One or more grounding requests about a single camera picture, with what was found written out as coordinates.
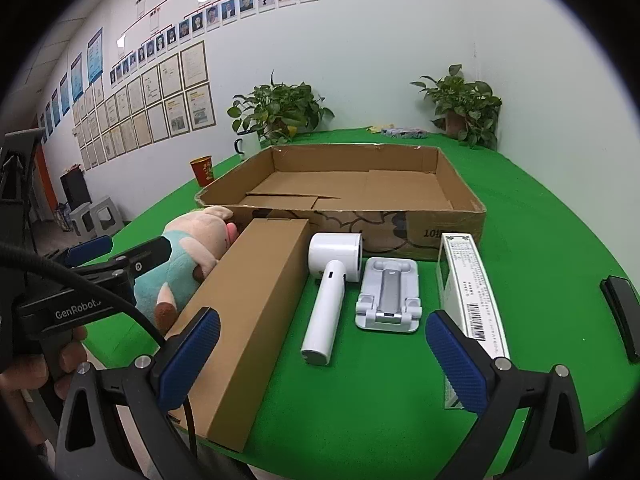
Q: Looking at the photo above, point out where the group of framed certificates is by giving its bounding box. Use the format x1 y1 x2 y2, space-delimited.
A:
72 40 217 171

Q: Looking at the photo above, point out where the red paper cup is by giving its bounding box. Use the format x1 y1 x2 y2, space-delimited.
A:
189 156 216 188

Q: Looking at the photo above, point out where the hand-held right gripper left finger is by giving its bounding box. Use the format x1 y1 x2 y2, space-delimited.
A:
52 306 221 480

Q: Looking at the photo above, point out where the black flexible cable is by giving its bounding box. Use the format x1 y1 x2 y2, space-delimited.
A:
0 241 199 467

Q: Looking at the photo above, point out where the white handheld lint remover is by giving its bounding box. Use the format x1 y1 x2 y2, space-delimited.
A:
300 231 365 367

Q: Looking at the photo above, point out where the potted plant in brown pot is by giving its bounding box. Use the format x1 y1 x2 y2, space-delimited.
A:
410 64 503 151

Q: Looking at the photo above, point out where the pink and teal plush toy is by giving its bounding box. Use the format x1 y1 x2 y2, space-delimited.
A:
134 205 240 334

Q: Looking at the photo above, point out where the white and grey phone stand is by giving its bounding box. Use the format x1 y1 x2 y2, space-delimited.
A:
354 256 424 334

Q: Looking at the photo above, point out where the orange door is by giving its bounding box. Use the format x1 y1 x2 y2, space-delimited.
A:
32 145 57 221

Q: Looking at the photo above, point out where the large cardboard box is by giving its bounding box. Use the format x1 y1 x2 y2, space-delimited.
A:
194 144 488 262

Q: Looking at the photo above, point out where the long brown cardboard box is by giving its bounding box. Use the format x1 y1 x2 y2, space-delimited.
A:
167 217 312 452

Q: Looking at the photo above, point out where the row of portrait photos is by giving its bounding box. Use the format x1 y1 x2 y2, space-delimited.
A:
107 0 319 86

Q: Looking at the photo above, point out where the row of blue wall posters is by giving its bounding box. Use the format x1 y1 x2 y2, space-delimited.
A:
40 27 104 143

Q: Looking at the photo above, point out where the white carton with barcode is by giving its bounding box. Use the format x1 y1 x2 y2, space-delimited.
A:
435 231 512 411

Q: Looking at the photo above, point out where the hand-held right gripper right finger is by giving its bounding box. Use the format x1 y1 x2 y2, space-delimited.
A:
425 309 590 480

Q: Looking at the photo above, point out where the black rectangular case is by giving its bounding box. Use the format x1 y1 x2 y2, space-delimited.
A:
599 275 640 364

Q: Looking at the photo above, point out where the black cabinet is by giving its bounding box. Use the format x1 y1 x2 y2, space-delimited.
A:
60 169 93 211

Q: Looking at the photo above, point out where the leafy potted plant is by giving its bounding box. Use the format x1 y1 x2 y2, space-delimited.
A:
227 71 335 147

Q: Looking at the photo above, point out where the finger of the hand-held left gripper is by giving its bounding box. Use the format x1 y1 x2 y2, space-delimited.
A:
92 236 174 292
59 234 114 270

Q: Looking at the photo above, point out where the colourful flat packet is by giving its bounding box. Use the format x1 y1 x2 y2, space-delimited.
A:
381 125 430 140

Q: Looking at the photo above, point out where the person's left hand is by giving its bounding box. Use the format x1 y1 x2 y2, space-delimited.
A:
0 326 90 413

